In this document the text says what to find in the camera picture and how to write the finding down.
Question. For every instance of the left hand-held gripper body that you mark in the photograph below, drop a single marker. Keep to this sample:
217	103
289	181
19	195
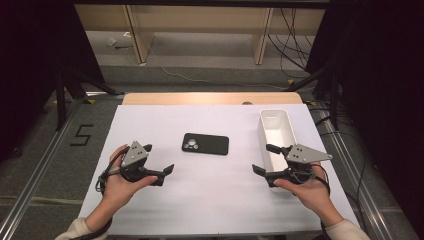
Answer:
135	156

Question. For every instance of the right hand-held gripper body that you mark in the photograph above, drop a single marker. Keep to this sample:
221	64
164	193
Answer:
303	155

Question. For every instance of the black phone case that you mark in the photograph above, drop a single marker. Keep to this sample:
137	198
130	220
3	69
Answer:
213	144

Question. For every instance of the person's left hand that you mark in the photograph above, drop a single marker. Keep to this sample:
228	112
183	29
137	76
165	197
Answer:
118	190

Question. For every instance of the person's right hand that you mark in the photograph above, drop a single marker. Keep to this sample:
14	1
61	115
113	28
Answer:
311	195

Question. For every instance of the white rectangular plastic box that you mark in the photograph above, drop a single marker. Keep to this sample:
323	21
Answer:
276	131

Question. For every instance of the yellow tape piece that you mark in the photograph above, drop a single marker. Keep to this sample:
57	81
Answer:
90	101
312	103
291	81

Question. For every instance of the black tripod stand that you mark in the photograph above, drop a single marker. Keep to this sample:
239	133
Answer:
334	100
60	100

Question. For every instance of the wooden table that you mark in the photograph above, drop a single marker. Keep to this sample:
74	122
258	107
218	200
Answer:
206	98

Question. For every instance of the black curtain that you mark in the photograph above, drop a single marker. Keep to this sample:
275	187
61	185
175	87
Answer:
30	66
383	83

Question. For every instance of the white scrap on floor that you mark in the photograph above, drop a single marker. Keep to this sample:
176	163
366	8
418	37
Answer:
112	41

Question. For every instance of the long beige wooden desk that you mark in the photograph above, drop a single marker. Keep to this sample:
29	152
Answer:
200	20

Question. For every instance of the metal floor rail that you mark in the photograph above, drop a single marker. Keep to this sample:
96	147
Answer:
353	173
36	176

